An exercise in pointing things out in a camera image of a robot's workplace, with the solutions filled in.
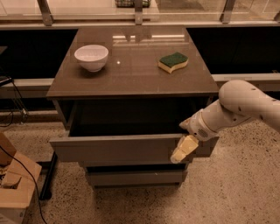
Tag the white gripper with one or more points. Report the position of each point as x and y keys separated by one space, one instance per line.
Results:
x=198 y=126

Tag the grey top drawer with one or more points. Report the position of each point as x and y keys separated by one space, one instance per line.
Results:
x=132 y=131

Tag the grey drawer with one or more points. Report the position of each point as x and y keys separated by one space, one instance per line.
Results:
x=103 y=179
x=132 y=131

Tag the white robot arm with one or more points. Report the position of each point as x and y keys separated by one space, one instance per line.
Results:
x=239 y=102

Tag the grey drawer cabinet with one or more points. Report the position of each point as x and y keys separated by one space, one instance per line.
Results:
x=132 y=71

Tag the grey bottom drawer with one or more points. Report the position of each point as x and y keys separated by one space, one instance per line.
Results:
x=103 y=179

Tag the green yellow sponge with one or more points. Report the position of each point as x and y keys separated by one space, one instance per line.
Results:
x=173 y=62

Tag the white ceramic bowl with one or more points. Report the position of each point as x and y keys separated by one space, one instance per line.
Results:
x=92 y=57

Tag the black metal floor stand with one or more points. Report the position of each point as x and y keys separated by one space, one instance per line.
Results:
x=48 y=168

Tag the brown cardboard box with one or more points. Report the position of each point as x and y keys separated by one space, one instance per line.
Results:
x=19 y=174

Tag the metal window post right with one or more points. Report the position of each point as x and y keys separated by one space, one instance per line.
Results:
x=226 y=14

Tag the metal window post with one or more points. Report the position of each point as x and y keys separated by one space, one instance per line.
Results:
x=45 y=12
x=226 y=14
x=138 y=12

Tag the metal window post middle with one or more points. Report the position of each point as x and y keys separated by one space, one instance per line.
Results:
x=138 y=12

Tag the metal window post left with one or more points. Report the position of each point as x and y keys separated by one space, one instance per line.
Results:
x=45 y=12

